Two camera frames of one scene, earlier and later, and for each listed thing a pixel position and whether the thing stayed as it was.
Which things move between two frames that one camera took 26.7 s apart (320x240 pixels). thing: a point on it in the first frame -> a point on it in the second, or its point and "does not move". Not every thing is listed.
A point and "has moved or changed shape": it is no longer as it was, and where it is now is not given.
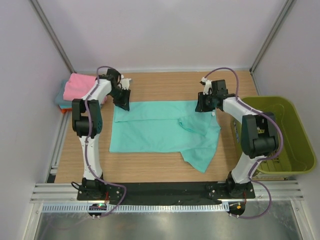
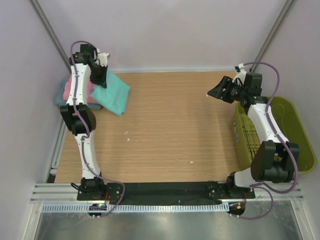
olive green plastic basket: [297, 154] does not move
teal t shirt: [166, 126] has moved or changed shape
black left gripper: [124, 103] -> [102, 81]
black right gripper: [200, 107] -> [217, 91]
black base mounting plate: [163, 193] does not move
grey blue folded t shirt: [62, 103] does not move
